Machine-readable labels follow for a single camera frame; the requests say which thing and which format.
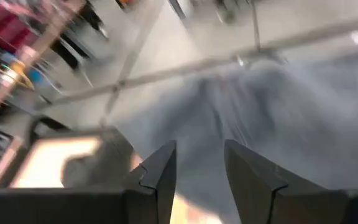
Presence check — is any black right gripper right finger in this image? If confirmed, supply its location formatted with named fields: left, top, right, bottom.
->
left=224, top=139, right=358, bottom=224

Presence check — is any grey-blue baseball cap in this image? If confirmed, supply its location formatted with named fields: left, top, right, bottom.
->
left=113, top=58, right=358, bottom=224

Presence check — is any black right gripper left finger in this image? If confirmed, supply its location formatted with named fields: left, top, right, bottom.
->
left=0, top=139, right=177, bottom=224

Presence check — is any black aluminium table frame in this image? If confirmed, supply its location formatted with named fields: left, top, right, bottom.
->
left=0, top=114, right=130, bottom=195

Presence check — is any dark charcoal baseball cap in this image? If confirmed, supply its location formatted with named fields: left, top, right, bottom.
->
left=61, top=127, right=142, bottom=189

